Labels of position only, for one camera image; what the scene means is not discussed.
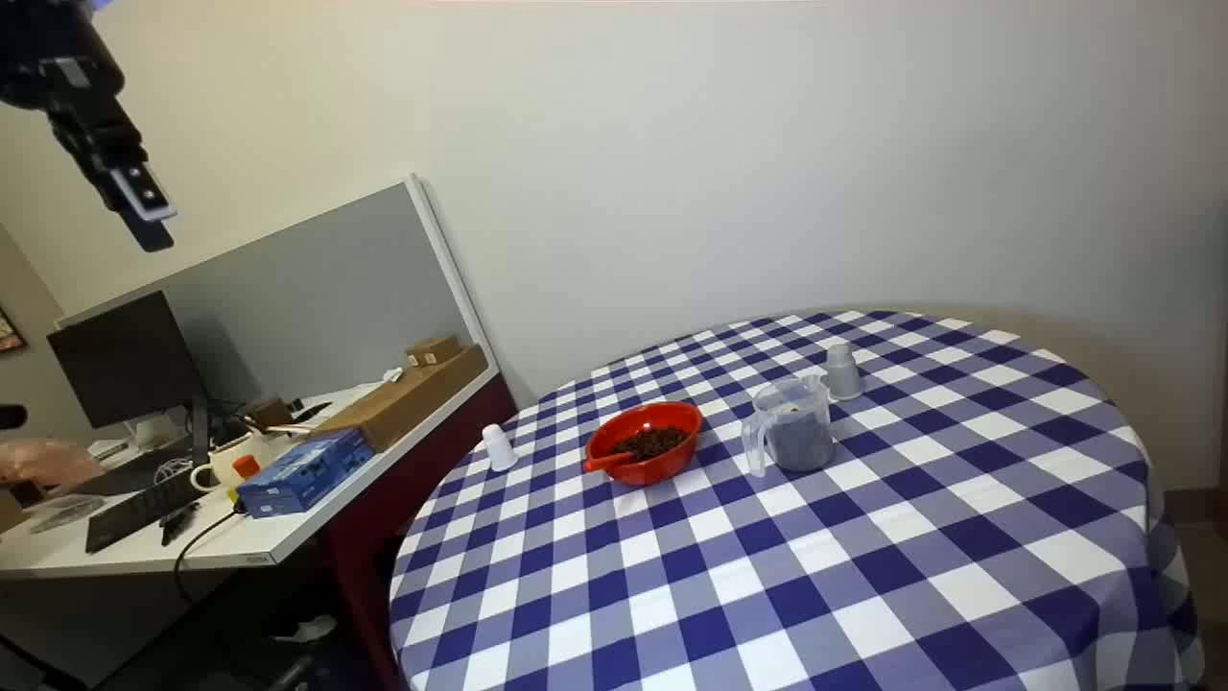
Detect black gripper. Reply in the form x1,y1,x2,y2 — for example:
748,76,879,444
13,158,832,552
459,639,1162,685
0,0,182,257

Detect clear plastic measuring jug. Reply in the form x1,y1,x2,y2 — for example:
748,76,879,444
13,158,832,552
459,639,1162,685
742,372,839,478

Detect red plastic bowl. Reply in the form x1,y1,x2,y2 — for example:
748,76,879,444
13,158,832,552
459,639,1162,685
580,399,709,490

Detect black computer monitor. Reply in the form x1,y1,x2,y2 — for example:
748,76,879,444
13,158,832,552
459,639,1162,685
47,289,209,435

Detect grey desk divider panel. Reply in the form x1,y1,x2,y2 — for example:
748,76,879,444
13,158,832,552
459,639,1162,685
54,172,495,427

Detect white mug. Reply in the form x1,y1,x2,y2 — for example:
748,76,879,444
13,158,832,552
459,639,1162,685
189,437,264,499

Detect black keyboard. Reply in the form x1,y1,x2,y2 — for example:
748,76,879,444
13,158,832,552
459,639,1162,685
81,470,209,556

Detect blue carton box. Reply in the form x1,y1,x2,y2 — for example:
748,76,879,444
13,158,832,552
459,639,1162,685
233,431,376,523

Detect long flat cardboard box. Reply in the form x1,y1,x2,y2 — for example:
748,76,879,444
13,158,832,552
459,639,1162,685
306,335,491,454

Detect white office desk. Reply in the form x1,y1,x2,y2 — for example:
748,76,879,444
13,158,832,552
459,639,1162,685
0,360,521,691

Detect small white bottle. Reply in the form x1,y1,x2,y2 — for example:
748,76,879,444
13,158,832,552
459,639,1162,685
479,423,519,476

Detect red spoon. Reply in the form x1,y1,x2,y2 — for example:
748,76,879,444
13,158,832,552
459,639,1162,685
582,440,642,470

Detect dark brown food pieces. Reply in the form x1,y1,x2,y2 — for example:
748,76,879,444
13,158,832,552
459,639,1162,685
627,427,692,460

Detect blue white checkered tablecloth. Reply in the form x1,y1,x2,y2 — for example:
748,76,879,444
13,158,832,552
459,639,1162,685
384,302,1210,691

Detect black desk cable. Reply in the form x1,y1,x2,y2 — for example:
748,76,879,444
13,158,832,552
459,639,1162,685
168,499,244,605

